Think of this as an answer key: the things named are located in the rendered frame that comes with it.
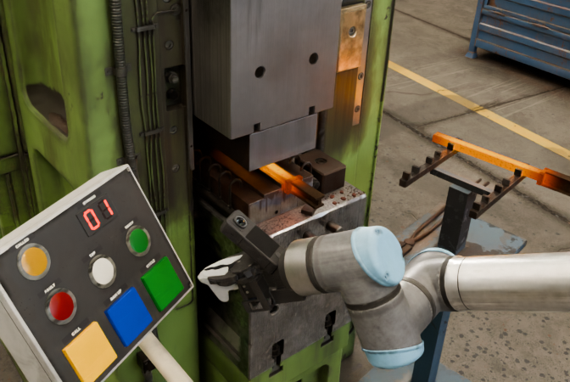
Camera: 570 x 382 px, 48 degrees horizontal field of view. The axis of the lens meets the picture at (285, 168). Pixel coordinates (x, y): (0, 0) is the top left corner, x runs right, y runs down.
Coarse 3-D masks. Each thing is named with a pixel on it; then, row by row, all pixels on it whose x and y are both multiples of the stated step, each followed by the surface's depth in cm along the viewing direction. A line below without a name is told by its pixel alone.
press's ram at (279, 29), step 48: (192, 0) 135; (240, 0) 125; (288, 0) 133; (336, 0) 141; (192, 48) 140; (240, 48) 130; (288, 48) 138; (336, 48) 148; (192, 96) 147; (240, 96) 135; (288, 96) 144
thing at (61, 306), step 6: (60, 294) 103; (66, 294) 104; (54, 300) 102; (60, 300) 103; (66, 300) 104; (72, 300) 105; (54, 306) 102; (60, 306) 103; (66, 306) 104; (72, 306) 104; (54, 312) 102; (60, 312) 102; (66, 312) 103; (60, 318) 102; (66, 318) 103
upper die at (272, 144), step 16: (208, 128) 155; (272, 128) 145; (288, 128) 149; (304, 128) 152; (224, 144) 152; (240, 144) 146; (256, 144) 144; (272, 144) 147; (288, 144) 151; (304, 144) 154; (240, 160) 148; (256, 160) 146; (272, 160) 150
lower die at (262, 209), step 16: (208, 144) 173; (208, 160) 168; (224, 160) 166; (288, 160) 167; (224, 176) 161; (240, 176) 160; (256, 176) 160; (272, 176) 158; (304, 176) 161; (224, 192) 158; (240, 192) 155; (256, 192) 155; (272, 192) 154; (240, 208) 154; (256, 208) 153; (272, 208) 157; (288, 208) 161
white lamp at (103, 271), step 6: (102, 258) 111; (96, 264) 110; (102, 264) 111; (108, 264) 112; (96, 270) 110; (102, 270) 111; (108, 270) 112; (96, 276) 109; (102, 276) 110; (108, 276) 111; (102, 282) 110; (108, 282) 111
